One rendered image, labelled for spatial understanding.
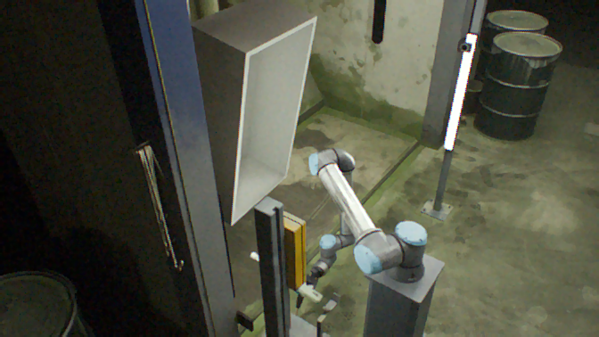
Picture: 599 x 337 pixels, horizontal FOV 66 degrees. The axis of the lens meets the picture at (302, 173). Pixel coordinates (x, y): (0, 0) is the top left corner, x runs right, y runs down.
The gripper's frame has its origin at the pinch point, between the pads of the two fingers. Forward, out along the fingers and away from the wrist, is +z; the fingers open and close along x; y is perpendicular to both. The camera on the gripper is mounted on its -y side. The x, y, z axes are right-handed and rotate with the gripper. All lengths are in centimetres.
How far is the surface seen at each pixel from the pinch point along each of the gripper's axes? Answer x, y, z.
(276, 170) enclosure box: 67, -2, -72
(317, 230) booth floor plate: 25, 33, -74
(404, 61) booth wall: 45, -39, -230
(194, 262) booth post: 27, -70, 60
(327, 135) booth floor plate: 82, 45, -192
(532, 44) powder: -42, -66, -305
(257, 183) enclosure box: 70, -2, -52
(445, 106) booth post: -4, -17, -227
